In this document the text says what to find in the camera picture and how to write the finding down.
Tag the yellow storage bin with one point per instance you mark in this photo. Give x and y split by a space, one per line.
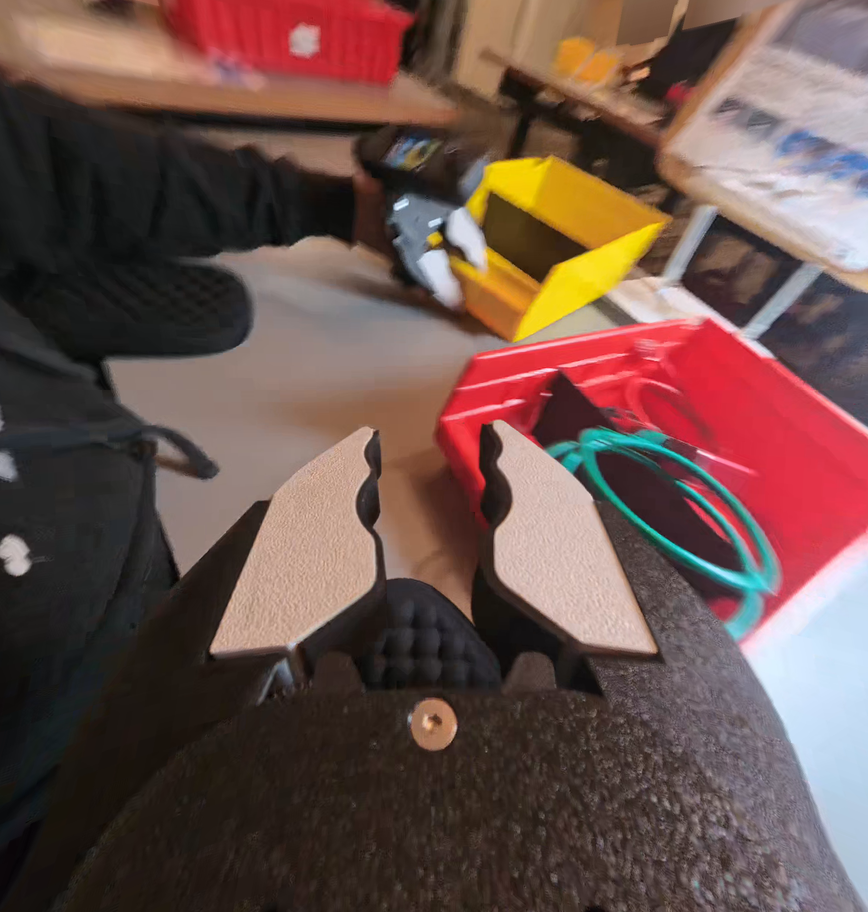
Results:
605 263

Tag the red storage bin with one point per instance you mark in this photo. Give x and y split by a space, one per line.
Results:
797 442

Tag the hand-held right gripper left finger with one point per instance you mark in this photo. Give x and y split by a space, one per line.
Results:
306 556

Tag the red ribbed crate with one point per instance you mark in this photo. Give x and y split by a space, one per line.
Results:
263 35

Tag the person's black jacket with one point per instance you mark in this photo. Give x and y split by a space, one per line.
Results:
63 570

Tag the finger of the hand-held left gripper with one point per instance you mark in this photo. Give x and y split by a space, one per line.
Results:
468 239
441 278

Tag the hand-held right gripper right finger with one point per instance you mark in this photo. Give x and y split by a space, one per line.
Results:
562 563

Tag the person's left forearm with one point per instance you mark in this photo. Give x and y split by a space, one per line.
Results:
156 192

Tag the wooden table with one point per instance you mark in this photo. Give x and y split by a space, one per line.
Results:
192 96

